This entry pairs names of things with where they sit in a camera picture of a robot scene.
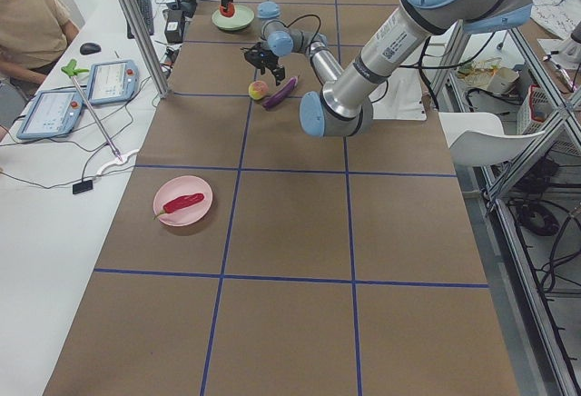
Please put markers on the white curved bracket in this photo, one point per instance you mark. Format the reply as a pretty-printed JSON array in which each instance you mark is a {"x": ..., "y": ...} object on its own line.
[{"x": 118, "y": 160}]

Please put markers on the red tomato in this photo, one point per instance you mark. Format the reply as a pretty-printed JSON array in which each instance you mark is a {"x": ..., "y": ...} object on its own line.
[{"x": 227, "y": 10}]

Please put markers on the cardboard box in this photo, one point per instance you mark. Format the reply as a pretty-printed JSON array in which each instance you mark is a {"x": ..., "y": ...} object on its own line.
[{"x": 502, "y": 81}]

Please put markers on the black computer mouse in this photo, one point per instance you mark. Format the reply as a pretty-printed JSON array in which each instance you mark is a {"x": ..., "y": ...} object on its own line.
[{"x": 89, "y": 48}]

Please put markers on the far teach pendant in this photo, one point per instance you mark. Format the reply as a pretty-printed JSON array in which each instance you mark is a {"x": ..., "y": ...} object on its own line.
[{"x": 112, "y": 82}]

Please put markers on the green handled grabber stick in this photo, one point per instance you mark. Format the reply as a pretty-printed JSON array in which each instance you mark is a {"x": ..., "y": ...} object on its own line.
[{"x": 72, "y": 71}]

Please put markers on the person in beige shirt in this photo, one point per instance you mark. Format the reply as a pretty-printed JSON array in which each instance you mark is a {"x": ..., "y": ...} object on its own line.
[{"x": 34, "y": 36}]

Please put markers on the small black box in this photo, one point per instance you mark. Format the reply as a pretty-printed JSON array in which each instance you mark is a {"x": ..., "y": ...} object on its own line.
[{"x": 82, "y": 187}]

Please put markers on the teach pendant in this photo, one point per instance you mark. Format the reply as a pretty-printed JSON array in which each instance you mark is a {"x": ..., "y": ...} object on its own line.
[
  {"x": 51, "y": 114},
  {"x": 112, "y": 82}
]

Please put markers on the black keyboard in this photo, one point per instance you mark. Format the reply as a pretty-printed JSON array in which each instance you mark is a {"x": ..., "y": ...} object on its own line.
[{"x": 146, "y": 11}]

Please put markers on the white chair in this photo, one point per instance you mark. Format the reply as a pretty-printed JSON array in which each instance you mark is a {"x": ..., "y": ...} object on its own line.
[{"x": 478, "y": 139}]

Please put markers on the near teach pendant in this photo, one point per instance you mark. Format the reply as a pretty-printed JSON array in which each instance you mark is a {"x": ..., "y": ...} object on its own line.
[{"x": 51, "y": 114}]

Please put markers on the red chili pepper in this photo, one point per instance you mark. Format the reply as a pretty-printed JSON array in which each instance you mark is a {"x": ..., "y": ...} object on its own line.
[{"x": 179, "y": 203}]

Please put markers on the aluminium frame post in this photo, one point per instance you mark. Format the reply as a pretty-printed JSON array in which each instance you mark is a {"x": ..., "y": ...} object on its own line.
[{"x": 134, "y": 18}]

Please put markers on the purple eggplant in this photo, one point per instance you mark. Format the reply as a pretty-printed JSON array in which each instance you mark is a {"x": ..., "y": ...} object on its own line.
[{"x": 277, "y": 98}]

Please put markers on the green plate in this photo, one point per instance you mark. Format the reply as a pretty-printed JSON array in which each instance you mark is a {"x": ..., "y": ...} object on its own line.
[{"x": 242, "y": 18}]

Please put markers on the white basket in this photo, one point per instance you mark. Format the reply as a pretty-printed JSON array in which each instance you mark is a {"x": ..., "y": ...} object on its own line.
[{"x": 534, "y": 111}]

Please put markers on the pink plate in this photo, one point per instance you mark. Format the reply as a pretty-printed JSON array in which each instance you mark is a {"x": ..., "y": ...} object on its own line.
[{"x": 182, "y": 185}]

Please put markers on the peach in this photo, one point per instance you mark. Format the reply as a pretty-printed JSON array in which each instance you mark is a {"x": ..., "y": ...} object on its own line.
[{"x": 258, "y": 90}]

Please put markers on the black power adapter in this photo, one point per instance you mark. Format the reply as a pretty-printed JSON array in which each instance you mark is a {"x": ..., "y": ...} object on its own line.
[{"x": 174, "y": 26}]

